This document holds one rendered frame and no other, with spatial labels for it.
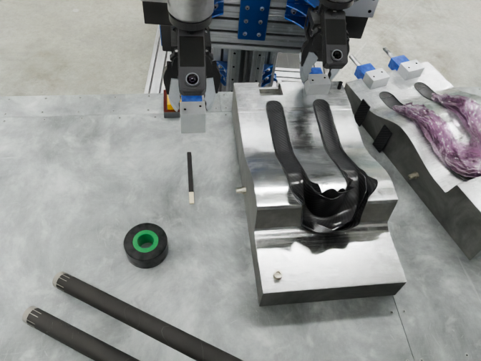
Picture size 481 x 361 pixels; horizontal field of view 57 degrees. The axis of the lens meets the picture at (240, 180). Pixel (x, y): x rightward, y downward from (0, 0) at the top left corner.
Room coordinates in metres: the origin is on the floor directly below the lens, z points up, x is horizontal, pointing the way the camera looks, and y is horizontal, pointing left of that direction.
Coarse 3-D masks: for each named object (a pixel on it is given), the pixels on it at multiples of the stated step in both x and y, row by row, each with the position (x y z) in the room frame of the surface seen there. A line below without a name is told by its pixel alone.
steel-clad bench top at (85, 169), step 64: (0, 128) 0.64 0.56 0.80; (64, 128) 0.66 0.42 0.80; (128, 128) 0.69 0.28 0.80; (0, 192) 0.47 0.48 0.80; (64, 192) 0.49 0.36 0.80; (128, 192) 0.51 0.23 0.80; (0, 256) 0.33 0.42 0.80; (64, 256) 0.35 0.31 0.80; (192, 256) 0.38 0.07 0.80; (448, 256) 0.45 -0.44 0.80; (0, 320) 0.22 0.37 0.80; (64, 320) 0.23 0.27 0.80; (192, 320) 0.26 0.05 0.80; (256, 320) 0.28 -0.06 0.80; (320, 320) 0.29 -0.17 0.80; (384, 320) 0.30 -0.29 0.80; (448, 320) 0.32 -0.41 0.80
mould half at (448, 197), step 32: (352, 96) 0.85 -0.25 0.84; (416, 96) 0.86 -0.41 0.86; (480, 96) 0.85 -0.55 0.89; (416, 128) 0.71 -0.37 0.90; (416, 160) 0.64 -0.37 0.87; (416, 192) 0.60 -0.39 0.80; (448, 192) 0.55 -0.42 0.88; (480, 192) 0.54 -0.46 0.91; (448, 224) 0.52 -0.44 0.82; (480, 224) 0.48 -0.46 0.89
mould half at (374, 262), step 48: (240, 96) 0.75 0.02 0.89; (288, 96) 0.77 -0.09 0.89; (336, 96) 0.79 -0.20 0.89; (240, 144) 0.63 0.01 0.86; (288, 192) 0.46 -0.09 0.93; (384, 192) 0.49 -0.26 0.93; (288, 240) 0.41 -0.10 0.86; (336, 240) 0.42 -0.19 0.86; (384, 240) 0.44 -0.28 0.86; (288, 288) 0.32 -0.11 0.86; (336, 288) 0.33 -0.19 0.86; (384, 288) 0.35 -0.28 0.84
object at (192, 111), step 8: (184, 96) 0.66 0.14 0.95; (192, 96) 0.67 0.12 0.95; (200, 96) 0.67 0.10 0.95; (184, 104) 0.63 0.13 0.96; (192, 104) 0.63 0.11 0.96; (200, 104) 0.63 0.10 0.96; (184, 112) 0.61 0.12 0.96; (192, 112) 0.61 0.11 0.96; (200, 112) 0.61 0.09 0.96; (184, 120) 0.60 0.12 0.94; (192, 120) 0.60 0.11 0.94; (200, 120) 0.61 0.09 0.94; (184, 128) 0.60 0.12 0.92; (192, 128) 0.60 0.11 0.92; (200, 128) 0.61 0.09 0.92
